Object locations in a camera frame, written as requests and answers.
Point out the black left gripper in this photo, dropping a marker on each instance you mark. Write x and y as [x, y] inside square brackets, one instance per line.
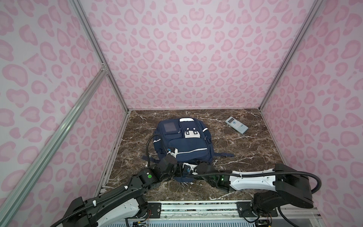
[172, 159]

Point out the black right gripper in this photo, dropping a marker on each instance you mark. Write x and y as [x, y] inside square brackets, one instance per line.
[200, 167]

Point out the navy blue backpack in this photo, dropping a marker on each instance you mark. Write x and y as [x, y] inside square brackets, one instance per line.
[190, 136]

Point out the light blue calculator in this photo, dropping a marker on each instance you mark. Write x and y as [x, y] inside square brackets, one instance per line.
[236, 125]

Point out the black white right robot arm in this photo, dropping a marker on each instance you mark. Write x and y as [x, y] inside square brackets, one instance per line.
[280, 185]

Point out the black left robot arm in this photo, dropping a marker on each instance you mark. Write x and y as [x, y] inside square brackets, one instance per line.
[87, 213]

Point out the left diagonal aluminium strut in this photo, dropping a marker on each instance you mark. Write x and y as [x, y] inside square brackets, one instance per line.
[17, 197]

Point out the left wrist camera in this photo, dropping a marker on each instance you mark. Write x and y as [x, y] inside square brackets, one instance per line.
[172, 151]

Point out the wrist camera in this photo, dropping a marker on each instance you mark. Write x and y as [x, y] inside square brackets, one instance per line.
[172, 151]
[188, 169]

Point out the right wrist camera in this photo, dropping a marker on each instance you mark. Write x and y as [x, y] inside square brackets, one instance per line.
[188, 169]

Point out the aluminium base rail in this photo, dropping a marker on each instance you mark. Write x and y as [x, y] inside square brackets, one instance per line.
[207, 214]

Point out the left aluminium corner post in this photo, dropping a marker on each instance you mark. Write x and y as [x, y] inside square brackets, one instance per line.
[79, 11]

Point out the aluminium corner post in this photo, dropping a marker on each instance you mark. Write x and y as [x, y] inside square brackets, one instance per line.
[79, 11]
[305, 27]

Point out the right aluminium corner post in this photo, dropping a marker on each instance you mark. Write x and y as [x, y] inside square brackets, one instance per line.
[305, 27]

